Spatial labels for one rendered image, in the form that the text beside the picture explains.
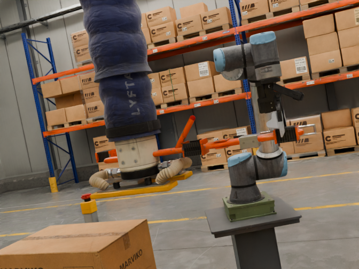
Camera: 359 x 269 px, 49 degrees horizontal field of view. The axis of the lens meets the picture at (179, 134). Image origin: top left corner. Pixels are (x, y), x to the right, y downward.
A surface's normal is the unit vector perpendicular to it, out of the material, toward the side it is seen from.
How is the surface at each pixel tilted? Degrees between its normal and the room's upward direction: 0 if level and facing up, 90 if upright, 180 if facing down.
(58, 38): 90
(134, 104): 73
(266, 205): 90
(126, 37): 77
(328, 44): 91
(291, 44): 90
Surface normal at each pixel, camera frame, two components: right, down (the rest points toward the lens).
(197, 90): -0.33, 0.16
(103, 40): -0.29, -0.15
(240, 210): 0.01, 0.05
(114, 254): 0.90, -0.14
